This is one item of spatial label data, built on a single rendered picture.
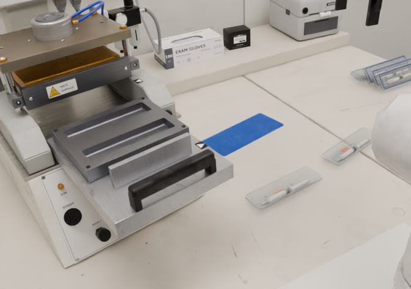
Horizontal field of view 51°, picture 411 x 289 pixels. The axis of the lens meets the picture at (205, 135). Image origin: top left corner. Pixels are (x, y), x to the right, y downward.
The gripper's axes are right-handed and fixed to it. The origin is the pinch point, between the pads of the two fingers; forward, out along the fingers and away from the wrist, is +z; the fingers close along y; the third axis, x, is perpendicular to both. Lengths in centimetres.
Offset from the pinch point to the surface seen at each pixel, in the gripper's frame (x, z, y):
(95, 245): 72, 29, -27
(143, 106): 57, 7, -13
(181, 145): 53, 6, -32
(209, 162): 50, 6, -38
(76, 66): 68, 0, -5
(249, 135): 27.5, 31.1, 2.3
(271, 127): 20.2, 31.1, 3.9
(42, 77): 75, 0, -7
